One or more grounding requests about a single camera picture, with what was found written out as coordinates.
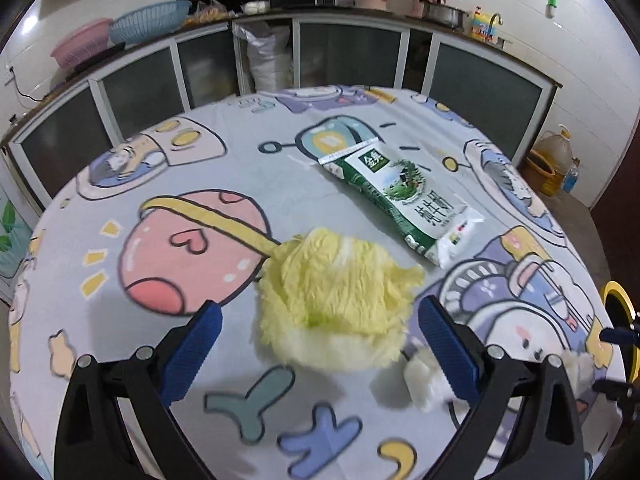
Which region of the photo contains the yellow dish soap bottle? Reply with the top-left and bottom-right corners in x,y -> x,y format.
468,5 -> 499,44

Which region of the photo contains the black flat cooktop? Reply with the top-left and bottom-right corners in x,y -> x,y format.
64,42 -> 126,79

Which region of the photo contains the white tissue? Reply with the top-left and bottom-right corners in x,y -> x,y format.
559,349 -> 599,394
402,347 -> 454,414

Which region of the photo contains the white woven sack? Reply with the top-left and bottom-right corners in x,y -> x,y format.
233,22 -> 294,94

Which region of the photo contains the black power cable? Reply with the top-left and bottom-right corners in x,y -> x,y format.
9,67 -> 57,112

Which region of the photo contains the large cooking oil jug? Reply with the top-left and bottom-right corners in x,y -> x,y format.
531,124 -> 574,197

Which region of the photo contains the blue plastic basket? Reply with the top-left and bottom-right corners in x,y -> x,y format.
108,0 -> 194,46

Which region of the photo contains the pink plastic basin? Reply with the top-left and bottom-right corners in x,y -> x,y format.
50,17 -> 115,69

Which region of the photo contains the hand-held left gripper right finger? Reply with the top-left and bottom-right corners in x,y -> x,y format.
418,295 -> 586,480

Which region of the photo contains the green and white milk pouch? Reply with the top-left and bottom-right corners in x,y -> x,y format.
318,139 -> 486,269

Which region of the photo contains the brown plastic bucket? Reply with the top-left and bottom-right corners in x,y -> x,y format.
522,150 -> 557,195

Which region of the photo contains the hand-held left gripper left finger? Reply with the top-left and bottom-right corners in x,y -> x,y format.
52,300 -> 223,480

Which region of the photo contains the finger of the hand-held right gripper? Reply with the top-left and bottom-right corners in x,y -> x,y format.
599,311 -> 640,347
592,379 -> 633,423

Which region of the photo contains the steel cooking pot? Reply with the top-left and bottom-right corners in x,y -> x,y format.
419,0 -> 471,29

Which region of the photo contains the flower printed glass door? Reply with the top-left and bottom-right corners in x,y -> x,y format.
0,180 -> 37,282

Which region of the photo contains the kitchen counter cabinet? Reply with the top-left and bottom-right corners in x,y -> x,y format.
0,7 -> 564,222

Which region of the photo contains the brown door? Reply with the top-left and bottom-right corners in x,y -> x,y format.
589,110 -> 640,281

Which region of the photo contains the black bin with yellow rim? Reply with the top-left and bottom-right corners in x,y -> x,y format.
601,281 -> 635,349

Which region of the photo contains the clear water bottle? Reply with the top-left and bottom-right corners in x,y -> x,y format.
560,157 -> 581,195

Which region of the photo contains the cartoon printed tablecloth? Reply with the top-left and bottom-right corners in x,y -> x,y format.
7,85 -> 627,480

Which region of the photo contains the clear bag of food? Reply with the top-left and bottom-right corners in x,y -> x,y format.
184,0 -> 231,26

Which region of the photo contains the metal faucet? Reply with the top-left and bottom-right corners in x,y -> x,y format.
487,12 -> 514,51

